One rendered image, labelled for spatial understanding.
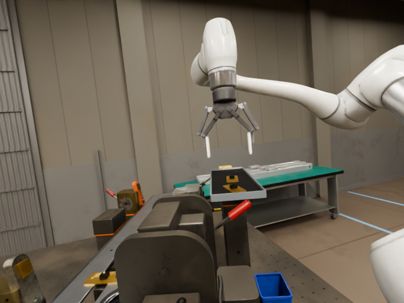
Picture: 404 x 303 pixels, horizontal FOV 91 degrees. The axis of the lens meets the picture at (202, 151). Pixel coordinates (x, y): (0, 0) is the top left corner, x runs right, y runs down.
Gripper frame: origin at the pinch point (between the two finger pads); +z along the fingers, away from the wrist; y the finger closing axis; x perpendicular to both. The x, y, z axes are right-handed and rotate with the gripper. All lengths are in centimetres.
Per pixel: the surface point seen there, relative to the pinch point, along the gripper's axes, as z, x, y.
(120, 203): 24, -28, 58
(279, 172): 53, -209, -66
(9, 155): -6, -131, 248
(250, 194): 9.2, 17.4, -4.3
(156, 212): 6.3, 33.4, 13.7
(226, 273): 17.2, 34.1, 2.3
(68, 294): 25, 30, 37
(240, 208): 10.7, 22.1, -1.4
